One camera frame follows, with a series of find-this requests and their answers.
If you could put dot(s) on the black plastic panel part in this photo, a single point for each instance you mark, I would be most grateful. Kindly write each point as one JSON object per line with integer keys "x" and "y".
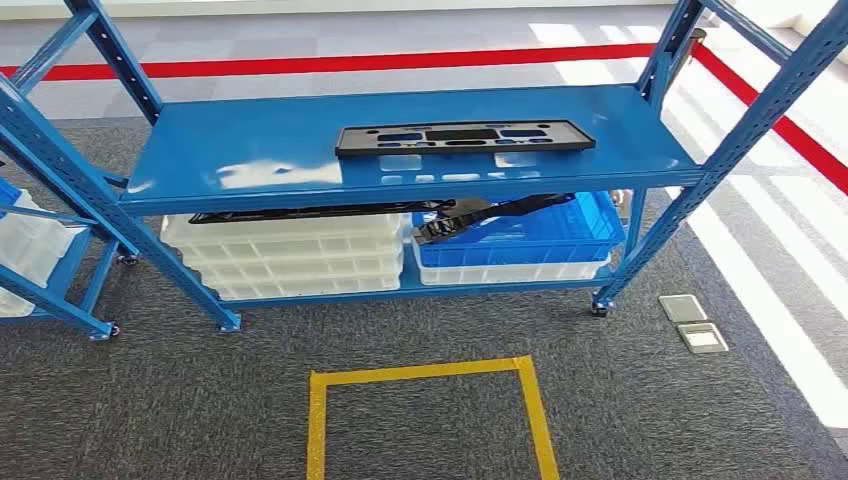
{"x": 358, "y": 142}

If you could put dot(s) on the long black strip part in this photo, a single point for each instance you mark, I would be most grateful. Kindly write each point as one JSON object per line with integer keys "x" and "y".
{"x": 298, "y": 212}

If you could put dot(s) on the blue metal shelf rack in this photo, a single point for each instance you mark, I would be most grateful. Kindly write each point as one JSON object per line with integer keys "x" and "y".
{"x": 265, "y": 152}

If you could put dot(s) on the small blue shelf rack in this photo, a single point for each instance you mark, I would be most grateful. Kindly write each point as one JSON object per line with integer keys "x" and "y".
{"x": 69, "y": 265}

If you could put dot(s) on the yellow floor tape square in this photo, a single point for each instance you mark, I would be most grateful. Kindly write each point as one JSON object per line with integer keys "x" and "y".
{"x": 411, "y": 372}

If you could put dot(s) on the blue plastic crate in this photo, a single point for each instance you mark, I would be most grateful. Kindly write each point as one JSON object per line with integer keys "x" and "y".
{"x": 563, "y": 232}

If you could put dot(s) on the red barrier belt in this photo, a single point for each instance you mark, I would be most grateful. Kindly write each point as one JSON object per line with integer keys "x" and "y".
{"x": 795, "y": 139}
{"x": 331, "y": 64}

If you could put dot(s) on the grey floor outlet cover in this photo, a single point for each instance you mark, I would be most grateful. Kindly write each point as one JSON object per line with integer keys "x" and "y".
{"x": 682, "y": 309}
{"x": 702, "y": 339}

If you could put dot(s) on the dark stanchion post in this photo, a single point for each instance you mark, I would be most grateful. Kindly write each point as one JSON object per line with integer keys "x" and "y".
{"x": 696, "y": 40}

